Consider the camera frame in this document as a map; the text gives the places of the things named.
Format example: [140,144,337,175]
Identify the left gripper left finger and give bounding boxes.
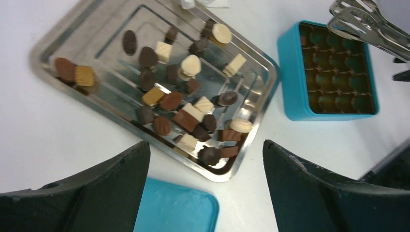
[0,141,150,232]

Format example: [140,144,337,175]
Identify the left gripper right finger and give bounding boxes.
[263,140,410,232]

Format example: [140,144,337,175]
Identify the steel tongs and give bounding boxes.
[327,0,410,62]

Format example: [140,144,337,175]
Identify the milk ridged oval chocolate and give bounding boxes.
[152,116,172,136]

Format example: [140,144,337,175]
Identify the white oval chocolate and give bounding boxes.
[229,118,253,133]

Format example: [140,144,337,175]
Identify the dark flower chocolate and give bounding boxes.
[198,147,221,166]

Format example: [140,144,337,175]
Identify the milk rectangular chocolate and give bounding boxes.
[173,109,199,132]

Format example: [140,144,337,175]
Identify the caramel square chocolate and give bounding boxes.
[142,87,165,106]

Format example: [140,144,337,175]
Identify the caramel ridged chocolate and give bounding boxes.
[75,65,95,87]

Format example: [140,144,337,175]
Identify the teal chocolate box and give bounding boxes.
[277,21,379,121]

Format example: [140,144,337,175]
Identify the white bar chocolate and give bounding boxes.
[222,54,247,77]

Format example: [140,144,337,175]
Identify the white square chocolate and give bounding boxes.
[154,41,173,64]

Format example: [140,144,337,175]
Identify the white shell chocolate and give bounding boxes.
[181,55,202,76]

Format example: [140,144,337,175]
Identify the dark oval chocolate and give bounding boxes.
[122,30,137,56]

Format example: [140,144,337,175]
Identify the white round chocolate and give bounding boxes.
[212,23,232,44]

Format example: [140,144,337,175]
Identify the teal box lid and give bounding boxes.
[134,178,220,232]

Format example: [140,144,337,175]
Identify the steel tray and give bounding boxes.
[29,0,278,182]

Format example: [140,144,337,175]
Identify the white crumpled cloth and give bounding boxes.
[177,0,231,9]

